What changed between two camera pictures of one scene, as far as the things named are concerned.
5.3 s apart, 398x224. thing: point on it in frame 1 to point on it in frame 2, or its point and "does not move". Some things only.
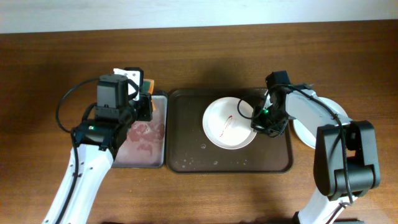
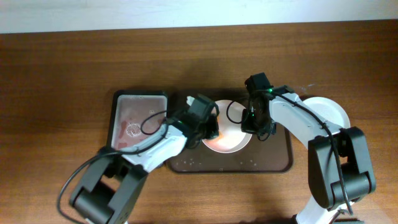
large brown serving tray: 189,150 does not move
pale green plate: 321,115 does not move
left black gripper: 145,101 to 212,122
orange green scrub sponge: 147,86 to 220,134
